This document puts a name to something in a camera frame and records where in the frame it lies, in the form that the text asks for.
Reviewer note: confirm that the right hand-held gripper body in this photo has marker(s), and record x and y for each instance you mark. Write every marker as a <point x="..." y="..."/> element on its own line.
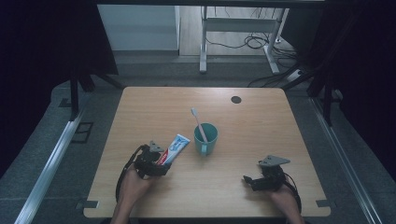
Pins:
<point x="273" y="172"/>

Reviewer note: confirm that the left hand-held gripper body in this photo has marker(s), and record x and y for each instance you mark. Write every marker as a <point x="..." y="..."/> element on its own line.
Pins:
<point x="146" y="163"/>

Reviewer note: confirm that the toothpaste tube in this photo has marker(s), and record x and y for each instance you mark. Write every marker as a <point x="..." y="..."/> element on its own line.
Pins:
<point x="174" y="149"/>

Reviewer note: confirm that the teal cup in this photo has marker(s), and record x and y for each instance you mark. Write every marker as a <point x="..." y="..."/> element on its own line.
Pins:
<point x="206" y="146"/>

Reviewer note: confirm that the pink toothbrush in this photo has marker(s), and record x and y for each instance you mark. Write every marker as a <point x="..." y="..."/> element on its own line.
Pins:
<point x="199" y="124"/>

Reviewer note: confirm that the person's left hand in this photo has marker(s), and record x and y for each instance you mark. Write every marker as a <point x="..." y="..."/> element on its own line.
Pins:
<point x="135" y="186"/>

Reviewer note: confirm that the person's right hand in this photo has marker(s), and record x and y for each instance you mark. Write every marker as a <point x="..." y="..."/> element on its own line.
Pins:
<point x="281" y="200"/>

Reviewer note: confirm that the black floor plate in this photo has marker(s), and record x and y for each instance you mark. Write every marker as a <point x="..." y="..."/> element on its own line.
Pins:
<point x="82" y="132"/>

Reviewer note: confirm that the black table grommet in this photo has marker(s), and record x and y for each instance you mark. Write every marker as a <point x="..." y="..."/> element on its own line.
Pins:
<point x="236" y="100"/>

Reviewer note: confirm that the black metal stand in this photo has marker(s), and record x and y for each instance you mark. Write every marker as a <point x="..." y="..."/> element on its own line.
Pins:
<point x="74" y="96"/>
<point x="327" y="102"/>

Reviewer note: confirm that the white power strip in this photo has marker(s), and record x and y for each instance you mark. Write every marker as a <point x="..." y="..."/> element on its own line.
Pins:
<point x="295" y="75"/>

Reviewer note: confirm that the dark curtain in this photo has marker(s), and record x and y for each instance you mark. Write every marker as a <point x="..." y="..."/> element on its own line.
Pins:
<point x="37" y="62"/>
<point x="367" y="77"/>

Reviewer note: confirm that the white cabinet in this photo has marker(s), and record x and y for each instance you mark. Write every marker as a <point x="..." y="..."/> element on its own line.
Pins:
<point x="140" y="28"/>

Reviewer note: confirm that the aluminium rail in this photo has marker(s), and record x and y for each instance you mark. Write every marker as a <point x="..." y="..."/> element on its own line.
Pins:
<point x="46" y="174"/>
<point x="342" y="158"/>

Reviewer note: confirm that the white desk frame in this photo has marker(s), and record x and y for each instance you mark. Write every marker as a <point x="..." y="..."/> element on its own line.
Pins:
<point x="204" y="46"/>

